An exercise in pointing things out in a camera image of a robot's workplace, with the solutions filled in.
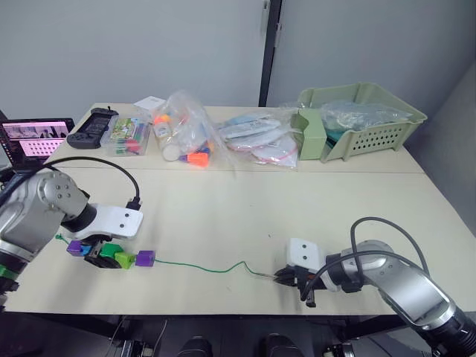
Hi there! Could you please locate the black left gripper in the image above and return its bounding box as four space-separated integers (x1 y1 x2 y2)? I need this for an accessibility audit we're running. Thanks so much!
82 231 120 270

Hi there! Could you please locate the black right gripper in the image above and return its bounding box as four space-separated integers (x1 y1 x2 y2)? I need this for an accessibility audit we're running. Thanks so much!
272 264 323 295

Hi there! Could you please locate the dark green block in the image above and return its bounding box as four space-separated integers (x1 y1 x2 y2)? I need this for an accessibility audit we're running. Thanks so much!
99 242 123 260

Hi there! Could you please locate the lime green block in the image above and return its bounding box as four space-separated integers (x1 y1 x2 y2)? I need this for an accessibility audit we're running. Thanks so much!
113 251 135 270

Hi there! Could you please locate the green lace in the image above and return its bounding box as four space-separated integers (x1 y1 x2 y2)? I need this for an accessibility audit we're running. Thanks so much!
54 233 277 278

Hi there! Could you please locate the clear box of coloured pieces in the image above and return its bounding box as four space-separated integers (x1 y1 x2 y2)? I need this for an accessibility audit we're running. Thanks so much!
106 115 152 158

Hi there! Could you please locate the dark rounded shape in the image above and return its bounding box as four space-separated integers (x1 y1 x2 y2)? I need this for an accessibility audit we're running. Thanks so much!
179 335 213 357
259 332 303 357

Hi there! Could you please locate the black game controller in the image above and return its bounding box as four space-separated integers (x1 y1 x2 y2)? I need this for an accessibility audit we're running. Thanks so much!
66 106 120 150

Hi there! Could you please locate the laptop with lit screen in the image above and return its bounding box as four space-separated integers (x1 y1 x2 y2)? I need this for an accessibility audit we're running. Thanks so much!
0 118 76 169

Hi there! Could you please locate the clear bag of flat packs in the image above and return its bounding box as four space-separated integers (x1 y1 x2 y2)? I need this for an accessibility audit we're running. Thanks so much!
214 106 301 173

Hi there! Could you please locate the clear bag of toys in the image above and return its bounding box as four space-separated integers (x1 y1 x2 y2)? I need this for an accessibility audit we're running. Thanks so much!
151 88 217 171

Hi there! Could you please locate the small white box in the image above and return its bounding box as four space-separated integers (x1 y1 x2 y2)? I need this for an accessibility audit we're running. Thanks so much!
133 95 167 117

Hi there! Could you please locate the pale green plastic basket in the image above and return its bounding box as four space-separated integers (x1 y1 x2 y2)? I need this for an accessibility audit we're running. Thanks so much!
296 82 428 164

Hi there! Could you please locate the clear bag in basket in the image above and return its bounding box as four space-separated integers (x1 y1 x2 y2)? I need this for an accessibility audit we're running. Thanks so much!
320 100 414 135

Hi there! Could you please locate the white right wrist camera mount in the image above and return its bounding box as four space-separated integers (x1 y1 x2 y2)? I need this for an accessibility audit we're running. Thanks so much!
285 237 322 275

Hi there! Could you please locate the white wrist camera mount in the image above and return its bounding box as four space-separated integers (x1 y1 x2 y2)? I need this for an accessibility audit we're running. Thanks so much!
68 202 144 241
285 237 322 275

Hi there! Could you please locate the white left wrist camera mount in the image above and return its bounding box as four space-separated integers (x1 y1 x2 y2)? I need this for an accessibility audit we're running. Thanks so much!
68 202 144 241

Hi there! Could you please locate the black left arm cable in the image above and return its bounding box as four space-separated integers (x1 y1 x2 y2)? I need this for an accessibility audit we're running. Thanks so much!
39 157 144 212

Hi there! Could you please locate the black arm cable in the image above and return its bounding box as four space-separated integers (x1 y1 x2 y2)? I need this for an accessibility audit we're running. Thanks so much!
39 157 144 212
300 216 432 308

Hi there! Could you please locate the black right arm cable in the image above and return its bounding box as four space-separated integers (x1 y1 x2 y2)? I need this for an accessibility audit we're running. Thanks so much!
300 216 432 308

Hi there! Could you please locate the black vertical post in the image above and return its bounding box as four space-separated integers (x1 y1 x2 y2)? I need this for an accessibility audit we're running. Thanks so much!
257 0 284 109

